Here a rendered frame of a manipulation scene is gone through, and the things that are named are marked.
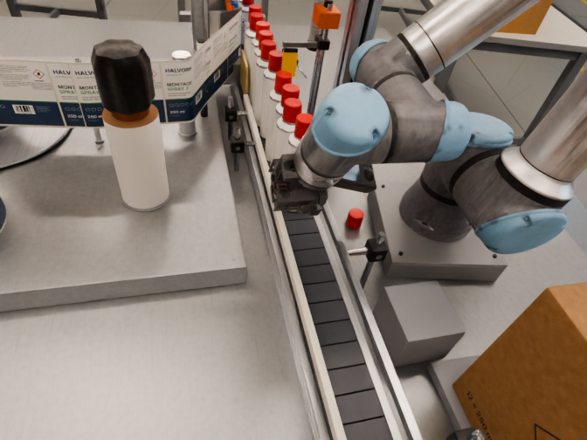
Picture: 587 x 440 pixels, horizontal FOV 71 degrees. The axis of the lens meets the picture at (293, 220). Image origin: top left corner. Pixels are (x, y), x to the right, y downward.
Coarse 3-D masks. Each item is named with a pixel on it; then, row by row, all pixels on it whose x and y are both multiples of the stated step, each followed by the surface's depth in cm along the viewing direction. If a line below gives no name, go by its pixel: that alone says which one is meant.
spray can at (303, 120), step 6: (300, 114) 70; (306, 114) 70; (300, 120) 69; (306, 120) 69; (300, 126) 69; (306, 126) 69; (294, 132) 71; (300, 132) 70; (288, 138) 72; (294, 138) 71; (300, 138) 71; (288, 144) 72; (294, 144) 71; (288, 150) 73; (294, 150) 72; (288, 210) 82; (294, 210) 82
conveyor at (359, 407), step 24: (240, 96) 116; (264, 144) 97; (288, 216) 82; (312, 216) 82; (312, 240) 78; (312, 264) 74; (312, 288) 70; (336, 288) 71; (312, 312) 67; (336, 312) 68; (336, 336) 64; (336, 360) 62; (360, 360) 62; (336, 384) 59; (360, 384) 60; (360, 408) 57; (360, 432) 55; (384, 432) 55
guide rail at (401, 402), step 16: (336, 224) 70; (336, 240) 68; (352, 272) 63; (352, 288) 62; (368, 304) 60; (368, 320) 58; (384, 352) 55; (384, 368) 53; (400, 384) 52; (400, 400) 50; (400, 416) 50; (416, 432) 48
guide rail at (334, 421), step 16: (256, 128) 95; (256, 144) 92; (272, 208) 80; (288, 240) 73; (288, 256) 70; (304, 304) 64; (304, 320) 62; (320, 352) 58; (320, 368) 57; (320, 384) 56; (336, 416) 53; (336, 432) 51
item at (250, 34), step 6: (252, 12) 100; (258, 12) 100; (252, 18) 98; (258, 18) 98; (252, 24) 99; (252, 30) 100; (246, 36) 101; (252, 36) 100; (246, 42) 102; (246, 48) 103; (246, 54) 104; (246, 60) 106
